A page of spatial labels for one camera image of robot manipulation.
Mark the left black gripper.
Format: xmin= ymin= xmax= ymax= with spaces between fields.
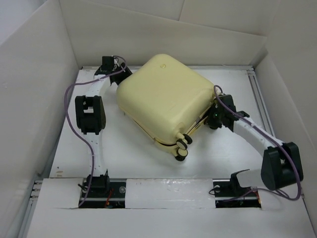
xmin=113 ymin=63 xmax=138 ymax=89

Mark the yellow hard-shell suitcase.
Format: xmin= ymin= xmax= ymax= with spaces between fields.
xmin=116 ymin=54 xmax=215 ymax=162

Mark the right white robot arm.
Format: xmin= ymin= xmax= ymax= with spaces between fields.
xmin=206 ymin=94 xmax=304 ymax=201

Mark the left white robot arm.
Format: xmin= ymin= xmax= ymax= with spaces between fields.
xmin=75 ymin=56 xmax=132 ymax=199

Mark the metal base rail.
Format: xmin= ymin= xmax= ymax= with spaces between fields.
xmin=79 ymin=178 xmax=261 ymax=210

